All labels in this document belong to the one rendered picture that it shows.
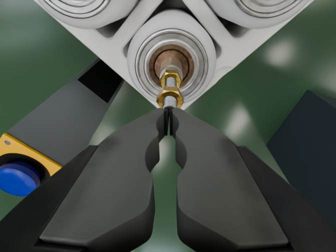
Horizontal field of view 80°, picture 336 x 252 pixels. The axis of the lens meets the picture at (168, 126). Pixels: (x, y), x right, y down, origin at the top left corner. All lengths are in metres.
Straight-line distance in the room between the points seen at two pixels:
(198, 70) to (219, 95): 0.30
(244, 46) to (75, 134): 0.24
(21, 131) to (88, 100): 0.12
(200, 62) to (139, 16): 0.11
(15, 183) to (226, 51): 0.28
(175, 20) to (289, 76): 0.39
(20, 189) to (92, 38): 0.19
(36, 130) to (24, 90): 0.38
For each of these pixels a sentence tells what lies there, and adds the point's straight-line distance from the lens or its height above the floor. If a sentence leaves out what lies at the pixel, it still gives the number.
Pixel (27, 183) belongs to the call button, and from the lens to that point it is 0.25.
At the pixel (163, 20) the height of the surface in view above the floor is 0.25.
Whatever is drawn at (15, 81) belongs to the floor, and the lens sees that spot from 0.62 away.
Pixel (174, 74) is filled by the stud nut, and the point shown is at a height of 0.29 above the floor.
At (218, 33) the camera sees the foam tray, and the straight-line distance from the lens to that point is 0.29.
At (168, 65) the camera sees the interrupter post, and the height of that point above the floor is 0.28.
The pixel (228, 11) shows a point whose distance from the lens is 0.22.
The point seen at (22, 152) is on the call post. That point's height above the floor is 0.31.
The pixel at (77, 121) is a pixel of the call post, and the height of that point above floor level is 0.24.
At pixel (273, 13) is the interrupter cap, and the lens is 0.22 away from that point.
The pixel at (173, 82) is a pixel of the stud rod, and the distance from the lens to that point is 0.17.
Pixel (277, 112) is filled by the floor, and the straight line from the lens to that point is 0.59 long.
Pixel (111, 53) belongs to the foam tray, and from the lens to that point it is 0.30.
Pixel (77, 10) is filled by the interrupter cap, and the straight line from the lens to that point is 0.23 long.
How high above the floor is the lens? 0.46
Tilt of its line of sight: 57 degrees down
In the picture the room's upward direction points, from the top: 177 degrees counter-clockwise
